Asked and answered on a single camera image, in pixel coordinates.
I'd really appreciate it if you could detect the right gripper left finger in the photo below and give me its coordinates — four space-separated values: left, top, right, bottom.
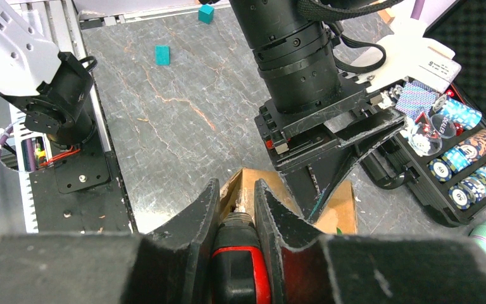
0 179 220 303

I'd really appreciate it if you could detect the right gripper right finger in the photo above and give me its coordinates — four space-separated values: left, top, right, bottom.
254 180 486 303

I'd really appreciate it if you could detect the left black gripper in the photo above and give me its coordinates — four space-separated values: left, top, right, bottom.
254 76 406 224

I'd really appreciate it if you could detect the red black utility knife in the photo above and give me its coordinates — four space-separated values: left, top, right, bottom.
211 212 271 303

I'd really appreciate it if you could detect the brown cardboard express box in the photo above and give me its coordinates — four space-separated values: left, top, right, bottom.
220 168 358 234

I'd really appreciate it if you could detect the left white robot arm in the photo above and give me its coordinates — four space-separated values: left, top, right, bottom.
231 1 405 223

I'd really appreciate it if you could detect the black poker chip case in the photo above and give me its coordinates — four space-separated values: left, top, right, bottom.
357 1 486 227

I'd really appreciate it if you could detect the teal small block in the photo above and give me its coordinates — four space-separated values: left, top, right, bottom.
197 4 215 24

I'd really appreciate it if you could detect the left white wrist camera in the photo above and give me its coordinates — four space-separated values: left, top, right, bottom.
347 12 462 93

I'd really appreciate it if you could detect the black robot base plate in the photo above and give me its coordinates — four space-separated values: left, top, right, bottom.
30 137 137 234

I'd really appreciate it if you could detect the white slotted cable duct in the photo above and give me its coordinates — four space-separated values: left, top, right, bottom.
9 105 39 233

